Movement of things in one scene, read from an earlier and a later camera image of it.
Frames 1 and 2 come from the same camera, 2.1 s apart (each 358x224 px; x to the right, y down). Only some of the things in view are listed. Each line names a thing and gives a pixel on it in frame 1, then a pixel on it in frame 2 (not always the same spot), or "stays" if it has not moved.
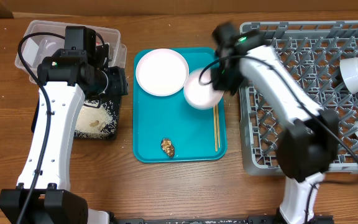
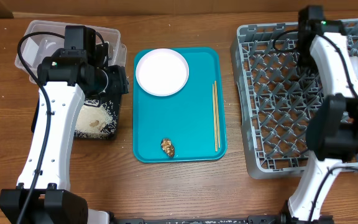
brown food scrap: (168, 147) stays
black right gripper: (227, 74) to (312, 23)
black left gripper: (120, 83) stays
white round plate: (161, 72) stays
